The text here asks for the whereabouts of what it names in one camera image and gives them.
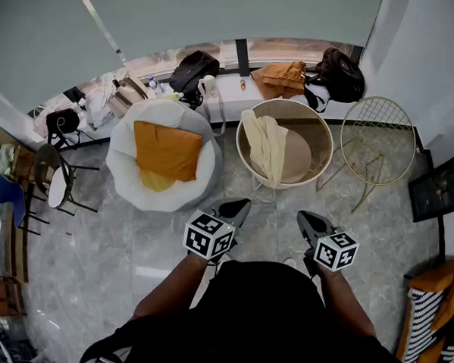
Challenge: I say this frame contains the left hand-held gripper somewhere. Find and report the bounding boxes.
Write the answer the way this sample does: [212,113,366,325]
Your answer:
[180,197,255,266]

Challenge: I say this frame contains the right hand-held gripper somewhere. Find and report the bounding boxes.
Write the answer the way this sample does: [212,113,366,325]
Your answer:
[296,207,362,279]

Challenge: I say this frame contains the cream clothes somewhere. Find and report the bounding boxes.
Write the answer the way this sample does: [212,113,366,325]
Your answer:
[240,107,292,192]

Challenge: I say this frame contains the orange garment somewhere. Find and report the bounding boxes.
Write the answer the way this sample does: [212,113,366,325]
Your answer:
[249,61,309,102]

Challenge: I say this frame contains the person's right forearm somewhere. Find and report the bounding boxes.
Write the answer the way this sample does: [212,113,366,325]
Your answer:
[316,262,377,342]

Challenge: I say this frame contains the person's left forearm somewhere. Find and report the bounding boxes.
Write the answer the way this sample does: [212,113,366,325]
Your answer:
[130,251,220,319]

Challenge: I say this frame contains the yellow seat cushion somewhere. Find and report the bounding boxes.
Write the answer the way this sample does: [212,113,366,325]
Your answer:
[139,166,179,193]

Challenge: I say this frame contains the person's black clothing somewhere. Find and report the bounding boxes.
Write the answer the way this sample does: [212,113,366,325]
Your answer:
[66,251,404,363]

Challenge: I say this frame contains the orange cushion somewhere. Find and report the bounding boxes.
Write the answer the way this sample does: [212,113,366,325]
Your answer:
[132,116,206,186]

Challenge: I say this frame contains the orange armchair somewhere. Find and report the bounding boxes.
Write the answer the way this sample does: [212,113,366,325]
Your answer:
[390,258,454,363]

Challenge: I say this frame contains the white petal floor chair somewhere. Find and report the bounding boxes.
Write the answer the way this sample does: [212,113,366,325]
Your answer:
[102,95,226,217]

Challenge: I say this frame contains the black white striped blanket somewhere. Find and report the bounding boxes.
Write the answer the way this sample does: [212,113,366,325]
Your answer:
[399,284,454,363]

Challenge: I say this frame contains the clear plastic water bottle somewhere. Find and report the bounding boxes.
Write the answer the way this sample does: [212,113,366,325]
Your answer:
[147,76,166,99]

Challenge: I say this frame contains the wicker chair white seat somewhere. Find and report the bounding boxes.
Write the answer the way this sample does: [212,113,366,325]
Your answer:
[33,140,103,219]

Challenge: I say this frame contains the beige tote bag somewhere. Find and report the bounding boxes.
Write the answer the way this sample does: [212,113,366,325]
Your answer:
[105,70,151,120]

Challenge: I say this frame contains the black backpack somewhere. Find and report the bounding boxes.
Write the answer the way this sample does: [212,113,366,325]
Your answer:
[166,49,223,111]

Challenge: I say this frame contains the white plastic bag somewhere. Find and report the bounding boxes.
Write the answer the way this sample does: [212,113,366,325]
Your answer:
[83,83,115,130]

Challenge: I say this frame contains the dark brown backpack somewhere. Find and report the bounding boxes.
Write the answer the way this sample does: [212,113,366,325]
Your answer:
[302,45,368,115]

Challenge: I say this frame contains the black handbag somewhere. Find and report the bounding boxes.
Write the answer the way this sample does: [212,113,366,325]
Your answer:
[44,108,83,149]

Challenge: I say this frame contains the wooden shelf unit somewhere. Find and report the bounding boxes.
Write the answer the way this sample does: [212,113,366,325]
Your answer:
[0,124,45,318]

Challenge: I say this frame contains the blue chair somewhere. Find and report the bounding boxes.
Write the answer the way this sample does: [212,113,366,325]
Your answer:
[0,171,52,238]

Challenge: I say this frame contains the light green cloth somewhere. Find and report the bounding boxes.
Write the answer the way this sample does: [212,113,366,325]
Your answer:
[0,143,18,179]

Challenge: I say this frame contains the grey roller blind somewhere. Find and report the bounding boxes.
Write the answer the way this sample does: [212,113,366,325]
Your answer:
[84,0,392,67]
[0,0,129,114]

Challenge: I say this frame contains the gold wire frame table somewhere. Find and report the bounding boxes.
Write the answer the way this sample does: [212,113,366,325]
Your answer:
[312,94,420,215]

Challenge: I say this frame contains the black window post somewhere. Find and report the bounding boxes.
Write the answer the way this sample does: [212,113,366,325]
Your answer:
[235,38,250,78]

